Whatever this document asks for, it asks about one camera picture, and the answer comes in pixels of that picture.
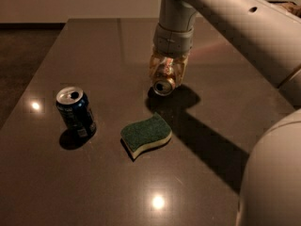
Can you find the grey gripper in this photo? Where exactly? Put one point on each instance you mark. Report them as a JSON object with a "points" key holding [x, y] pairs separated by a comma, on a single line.
{"points": [[173, 41]]}

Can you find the orange soda can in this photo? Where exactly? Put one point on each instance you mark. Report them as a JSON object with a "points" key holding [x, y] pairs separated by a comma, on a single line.
{"points": [[163, 79]]}

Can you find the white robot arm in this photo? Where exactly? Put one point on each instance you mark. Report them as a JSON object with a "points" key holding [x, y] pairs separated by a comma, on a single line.
{"points": [[237, 114]]}

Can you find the blue soda can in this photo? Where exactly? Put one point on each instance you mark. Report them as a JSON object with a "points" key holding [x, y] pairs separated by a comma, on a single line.
{"points": [[73, 106]]}

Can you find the green and yellow sponge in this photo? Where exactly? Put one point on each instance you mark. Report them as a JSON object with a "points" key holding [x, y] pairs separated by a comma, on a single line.
{"points": [[145, 135]]}

